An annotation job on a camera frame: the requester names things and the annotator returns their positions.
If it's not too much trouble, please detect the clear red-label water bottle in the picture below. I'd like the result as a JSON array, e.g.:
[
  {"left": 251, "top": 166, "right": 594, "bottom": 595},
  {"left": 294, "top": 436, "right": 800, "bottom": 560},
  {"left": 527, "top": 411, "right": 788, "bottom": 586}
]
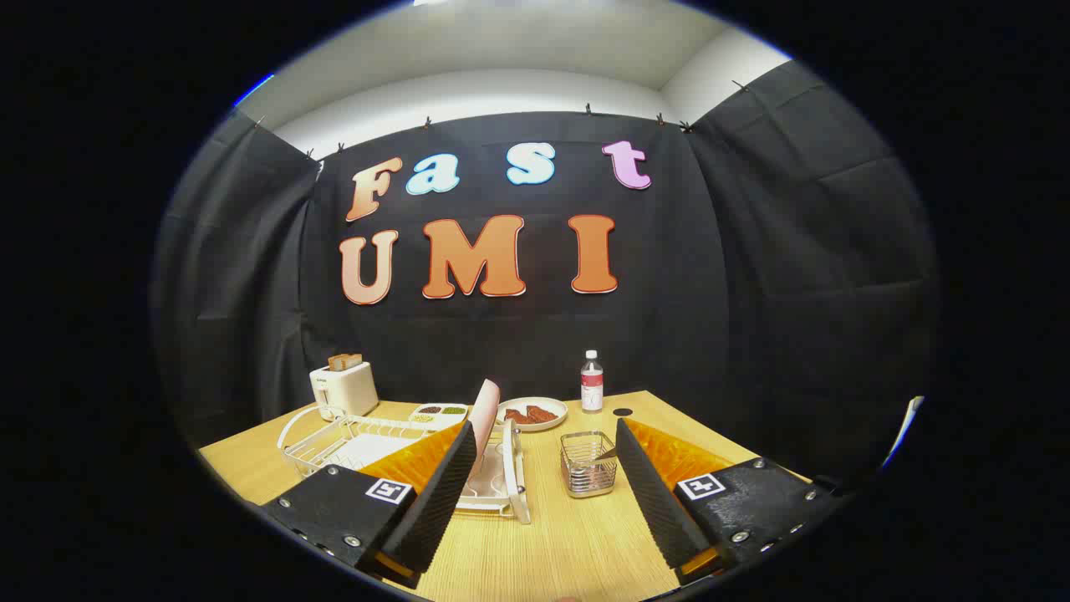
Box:
[{"left": 581, "top": 349, "right": 604, "bottom": 414}]

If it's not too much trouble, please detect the white toaster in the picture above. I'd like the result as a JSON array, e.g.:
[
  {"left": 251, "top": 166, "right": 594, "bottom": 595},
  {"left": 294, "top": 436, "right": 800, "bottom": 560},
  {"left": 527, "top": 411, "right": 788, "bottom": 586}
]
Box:
[{"left": 309, "top": 361, "right": 380, "bottom": 421}]

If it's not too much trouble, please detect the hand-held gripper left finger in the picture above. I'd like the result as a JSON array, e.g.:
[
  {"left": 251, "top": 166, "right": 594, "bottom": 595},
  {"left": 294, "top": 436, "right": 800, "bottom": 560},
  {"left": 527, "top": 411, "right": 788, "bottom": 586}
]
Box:
[{"left": 259, "top": 421, "right": 479, "bottom": 590}]

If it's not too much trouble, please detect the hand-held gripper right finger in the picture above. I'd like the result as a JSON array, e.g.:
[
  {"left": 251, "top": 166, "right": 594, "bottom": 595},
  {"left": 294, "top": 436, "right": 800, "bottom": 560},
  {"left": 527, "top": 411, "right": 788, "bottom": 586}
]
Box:
[{"left": 615, "top": 417, "right": 845, "bottom": 586}]

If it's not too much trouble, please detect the white plate with meat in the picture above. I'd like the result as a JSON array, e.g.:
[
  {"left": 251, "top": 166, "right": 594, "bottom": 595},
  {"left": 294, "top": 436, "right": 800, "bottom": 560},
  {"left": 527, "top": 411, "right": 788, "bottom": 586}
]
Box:
[{"left": 497, "top": 396, "right": 569, "bottom": 432}]

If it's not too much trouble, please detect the metal wire basket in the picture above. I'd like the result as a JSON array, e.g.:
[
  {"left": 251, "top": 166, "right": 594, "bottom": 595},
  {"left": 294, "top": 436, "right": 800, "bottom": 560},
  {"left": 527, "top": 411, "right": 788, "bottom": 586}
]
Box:
[{"left": 559, "top": 431, "right": 619, "bottom": 499}]

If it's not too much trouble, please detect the white wire dish rack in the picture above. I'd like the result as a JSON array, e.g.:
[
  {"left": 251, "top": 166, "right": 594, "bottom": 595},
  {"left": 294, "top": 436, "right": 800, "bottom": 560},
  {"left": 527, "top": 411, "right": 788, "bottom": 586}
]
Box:
[{"left": 278, "top": 406, "right": 532, "bottom": 525}]

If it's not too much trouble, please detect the black backdrop cloth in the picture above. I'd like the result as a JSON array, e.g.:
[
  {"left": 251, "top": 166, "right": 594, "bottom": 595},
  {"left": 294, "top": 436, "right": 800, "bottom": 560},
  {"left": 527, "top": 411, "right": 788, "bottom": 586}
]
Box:
[{"left": 150, "top": 60, "right": 941, "bottom": 486}]

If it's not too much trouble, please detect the pink plate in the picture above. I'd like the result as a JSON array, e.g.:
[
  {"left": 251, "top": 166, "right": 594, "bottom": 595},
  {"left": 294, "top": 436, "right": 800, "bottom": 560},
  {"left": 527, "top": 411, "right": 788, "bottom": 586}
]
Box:
[{"left": 468, "top": 379, "right": 501, "bottom": 459}]

